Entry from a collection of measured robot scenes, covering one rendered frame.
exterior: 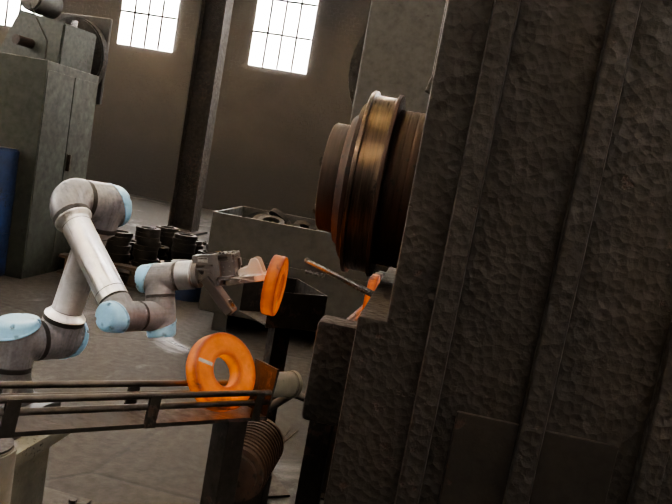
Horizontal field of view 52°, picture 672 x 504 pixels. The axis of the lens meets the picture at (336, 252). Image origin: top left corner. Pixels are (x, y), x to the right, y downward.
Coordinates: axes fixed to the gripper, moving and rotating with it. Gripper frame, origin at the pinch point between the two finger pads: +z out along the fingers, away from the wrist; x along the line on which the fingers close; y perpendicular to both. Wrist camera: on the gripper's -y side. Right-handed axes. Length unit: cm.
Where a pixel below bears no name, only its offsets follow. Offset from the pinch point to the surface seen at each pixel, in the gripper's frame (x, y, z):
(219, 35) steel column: 662, 213, -207
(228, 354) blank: -38.7, -9.9, -0.2
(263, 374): -33.1, -15.9, 4.9
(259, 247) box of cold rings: 242, -13, -69
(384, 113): -4.4, 37.2, 32.5
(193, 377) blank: -46.7, -11.9, -4.8
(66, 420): -68, -12, -19
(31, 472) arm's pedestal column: 1, -50, -75
